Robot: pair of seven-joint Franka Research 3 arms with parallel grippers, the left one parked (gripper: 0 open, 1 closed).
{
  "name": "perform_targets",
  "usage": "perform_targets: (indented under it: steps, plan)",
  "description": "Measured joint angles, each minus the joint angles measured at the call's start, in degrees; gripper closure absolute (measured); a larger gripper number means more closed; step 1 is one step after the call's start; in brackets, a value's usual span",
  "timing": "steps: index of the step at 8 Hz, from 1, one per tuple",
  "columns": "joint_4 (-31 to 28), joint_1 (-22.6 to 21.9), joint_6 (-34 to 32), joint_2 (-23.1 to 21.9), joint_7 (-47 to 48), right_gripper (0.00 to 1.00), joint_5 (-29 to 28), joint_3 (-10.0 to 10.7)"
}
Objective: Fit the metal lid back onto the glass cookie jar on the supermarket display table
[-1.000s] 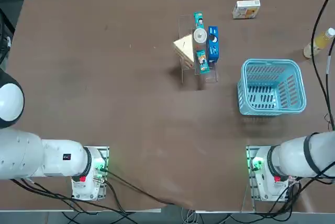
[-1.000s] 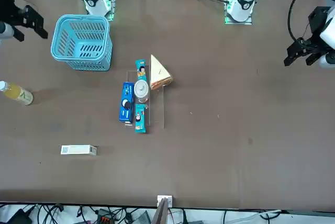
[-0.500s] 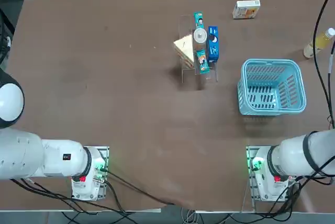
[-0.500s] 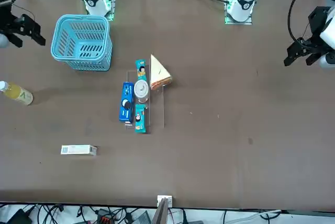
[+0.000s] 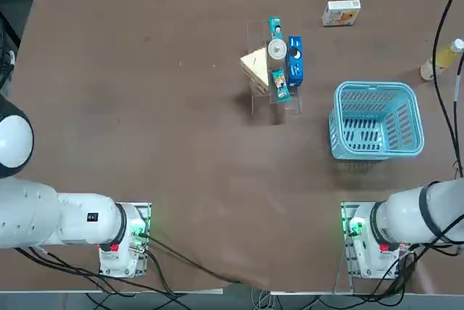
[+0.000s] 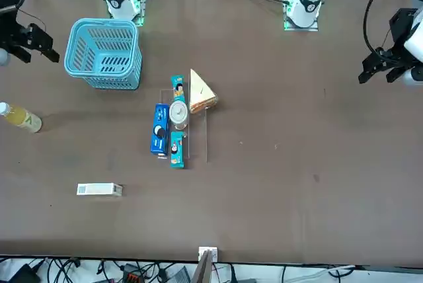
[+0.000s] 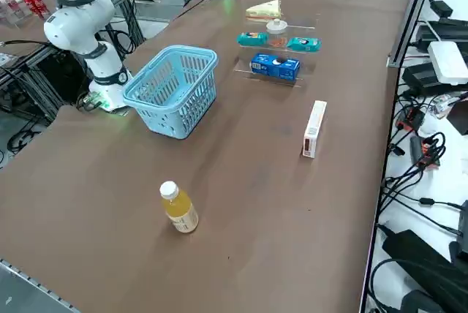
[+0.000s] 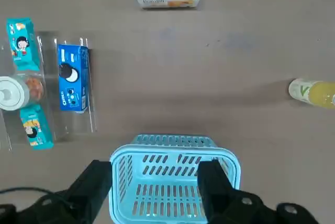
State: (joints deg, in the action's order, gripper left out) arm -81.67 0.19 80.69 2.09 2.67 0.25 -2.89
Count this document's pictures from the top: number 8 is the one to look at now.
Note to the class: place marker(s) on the blue Oreo cookie box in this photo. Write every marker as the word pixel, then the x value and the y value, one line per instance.
pixel 72 90

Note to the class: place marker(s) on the light blue plastic basket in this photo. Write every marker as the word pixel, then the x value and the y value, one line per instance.
pixel 162 195

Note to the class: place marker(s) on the teal snack packet cartoon girl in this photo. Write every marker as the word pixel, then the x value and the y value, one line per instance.
pixel 22 46
pixel 35 129

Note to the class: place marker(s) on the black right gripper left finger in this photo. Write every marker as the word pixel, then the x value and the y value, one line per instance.
pixel 89 182

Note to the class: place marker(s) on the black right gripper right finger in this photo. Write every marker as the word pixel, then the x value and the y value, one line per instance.
pixel 214 184

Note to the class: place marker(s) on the yellow drink bottle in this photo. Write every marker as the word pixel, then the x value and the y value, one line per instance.
pixel 319 94

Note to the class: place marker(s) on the clear acrylic display shelf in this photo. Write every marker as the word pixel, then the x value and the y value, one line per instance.
pixel 70 124

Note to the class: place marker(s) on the glass cookie jar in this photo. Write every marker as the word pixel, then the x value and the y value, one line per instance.
pixel 35 89

